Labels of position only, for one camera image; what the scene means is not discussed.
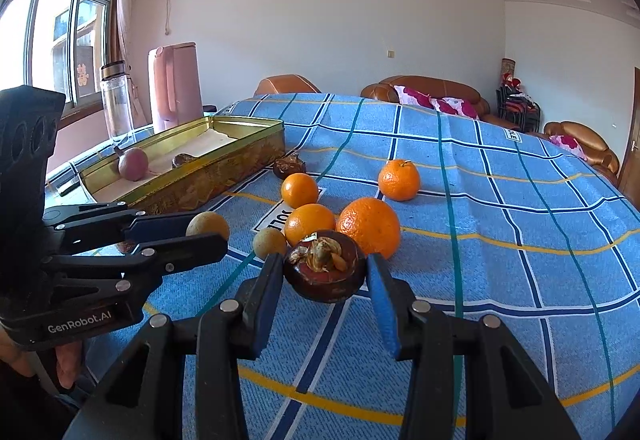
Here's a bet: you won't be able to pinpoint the dark mangosteen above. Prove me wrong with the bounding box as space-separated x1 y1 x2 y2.
283 230 366 304
171 153 196 168
272 153 306 180

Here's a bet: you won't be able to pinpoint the tall decorated vase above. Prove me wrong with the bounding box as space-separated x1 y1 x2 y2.
500 58 515 82

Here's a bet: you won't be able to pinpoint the large orange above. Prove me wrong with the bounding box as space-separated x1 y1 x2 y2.
336 197 401 259

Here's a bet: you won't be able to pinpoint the pink electric kettle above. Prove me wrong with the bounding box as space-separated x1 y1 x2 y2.
148 42 203 134

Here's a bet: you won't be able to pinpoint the black smartphone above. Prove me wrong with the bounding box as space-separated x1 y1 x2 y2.
44 164 81 196

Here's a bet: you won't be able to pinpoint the gold metal tin tray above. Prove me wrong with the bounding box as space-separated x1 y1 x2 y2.
80 115 285 215

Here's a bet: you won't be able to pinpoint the pink floral armchair pillow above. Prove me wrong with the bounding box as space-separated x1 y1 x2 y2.
549 134 587 162

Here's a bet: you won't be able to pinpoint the brown wooden door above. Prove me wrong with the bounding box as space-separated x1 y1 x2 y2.
618 67 640 209

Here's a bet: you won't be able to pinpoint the person left hand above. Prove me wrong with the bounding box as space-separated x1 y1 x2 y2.
0 328 84 389

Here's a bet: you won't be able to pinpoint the brown leather armchair near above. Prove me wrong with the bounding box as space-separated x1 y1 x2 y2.
254 74 320 96

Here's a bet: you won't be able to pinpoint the brown leather armchair right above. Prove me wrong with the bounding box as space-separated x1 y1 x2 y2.
544 122 620 186

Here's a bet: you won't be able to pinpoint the clear glass water bottle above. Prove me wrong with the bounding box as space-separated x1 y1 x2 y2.
100 61 134 144

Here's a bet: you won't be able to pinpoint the window with frame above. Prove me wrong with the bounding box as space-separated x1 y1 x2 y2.
1 0 115 120

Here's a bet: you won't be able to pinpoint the stacked dark chairs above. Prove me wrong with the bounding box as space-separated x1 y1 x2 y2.
496 85 541 132

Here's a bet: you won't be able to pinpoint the pink floral pillow right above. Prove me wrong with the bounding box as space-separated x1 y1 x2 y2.
430 96 480 119

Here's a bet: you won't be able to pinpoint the small mandarin front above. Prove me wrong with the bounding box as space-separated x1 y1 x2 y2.
284 204 335 246

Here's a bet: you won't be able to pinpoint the brown leather armchair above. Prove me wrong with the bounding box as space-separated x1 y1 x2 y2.
254 74 320 96
544 122 620 186

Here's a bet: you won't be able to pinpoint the small mandarin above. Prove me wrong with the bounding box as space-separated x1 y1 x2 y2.
281 172 319 209
378 160 421 202
284 204 335 246

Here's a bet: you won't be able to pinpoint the brown leather long sofa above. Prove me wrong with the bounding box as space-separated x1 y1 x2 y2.
360 75 518 130

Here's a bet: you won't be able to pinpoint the pink floral pillow left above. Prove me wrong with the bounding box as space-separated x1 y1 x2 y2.
394 85 434 110

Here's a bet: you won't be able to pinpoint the purple red radish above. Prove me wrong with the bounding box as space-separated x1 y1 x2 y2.
114 146 149 181

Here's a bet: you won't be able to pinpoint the small yellow longan fruit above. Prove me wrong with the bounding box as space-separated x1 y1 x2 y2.
253 228 288 260

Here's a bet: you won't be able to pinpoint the blue plaid tablecloth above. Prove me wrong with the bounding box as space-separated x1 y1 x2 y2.
44 92 640 440

